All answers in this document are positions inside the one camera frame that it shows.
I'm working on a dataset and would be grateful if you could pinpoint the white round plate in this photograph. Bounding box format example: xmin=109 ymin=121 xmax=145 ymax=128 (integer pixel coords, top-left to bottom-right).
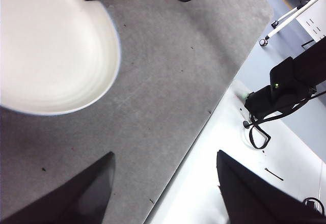
xmin=0 ymin=0 xmax=122 ymax=116

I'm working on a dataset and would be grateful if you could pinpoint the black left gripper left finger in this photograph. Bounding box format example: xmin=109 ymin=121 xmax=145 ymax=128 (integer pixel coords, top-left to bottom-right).
xmin=0 ymin=151 xmax=116 ymax=224

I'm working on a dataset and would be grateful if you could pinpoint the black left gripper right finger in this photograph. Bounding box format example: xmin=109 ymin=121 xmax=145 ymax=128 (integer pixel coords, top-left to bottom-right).
xmin=216 ymin=149 xmax=326 ymax=224

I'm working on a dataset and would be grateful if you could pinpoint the black coiled cable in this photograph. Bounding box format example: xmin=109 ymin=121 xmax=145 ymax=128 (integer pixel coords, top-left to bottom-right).
xmin=302 ymin=197 xmax=326 ymax=215

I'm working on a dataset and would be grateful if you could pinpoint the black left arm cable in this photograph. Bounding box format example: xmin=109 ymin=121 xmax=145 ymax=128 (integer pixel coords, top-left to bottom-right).
xmin=248 ymin=90 xmax=326 ymax=150

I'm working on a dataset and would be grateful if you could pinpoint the white cabinet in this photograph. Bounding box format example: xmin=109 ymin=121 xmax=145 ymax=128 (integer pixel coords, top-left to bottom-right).
xmin=296 ymin=0 xmax=326 ymax=43

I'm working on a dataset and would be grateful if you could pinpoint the thin black strip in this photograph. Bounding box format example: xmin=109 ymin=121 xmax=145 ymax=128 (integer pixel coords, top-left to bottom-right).
xmin=264 ymin=167 xmax=285 ymax=182

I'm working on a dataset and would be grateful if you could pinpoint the white wheeled stand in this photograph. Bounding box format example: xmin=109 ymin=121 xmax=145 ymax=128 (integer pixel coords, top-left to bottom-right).
xmin=259 ymin=0 xmax=326 ymax=47

